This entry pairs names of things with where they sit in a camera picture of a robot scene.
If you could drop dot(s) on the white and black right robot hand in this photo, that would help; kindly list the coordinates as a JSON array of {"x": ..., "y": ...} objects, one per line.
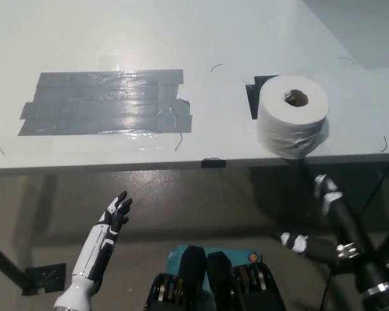
[{"x": 347, "y": 226}]

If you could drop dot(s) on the black robot torso teal top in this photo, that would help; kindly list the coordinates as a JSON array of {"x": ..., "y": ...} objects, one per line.
[{"x": 214, "y": 282}]

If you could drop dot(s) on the black tape square patch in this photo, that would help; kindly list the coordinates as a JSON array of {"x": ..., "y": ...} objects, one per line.
[{"x": 253, "y": 100}]

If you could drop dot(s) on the white toilet paper roll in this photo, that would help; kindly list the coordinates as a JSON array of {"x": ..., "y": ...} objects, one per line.
[{"x": 285, "y": 129}]

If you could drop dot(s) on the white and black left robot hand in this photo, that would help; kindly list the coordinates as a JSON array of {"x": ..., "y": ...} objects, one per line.
[{"x": 94, "y": 252}]

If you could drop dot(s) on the grey duct tape patch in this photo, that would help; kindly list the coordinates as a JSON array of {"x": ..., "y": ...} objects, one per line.
[{"x": 103, "y": 103}]

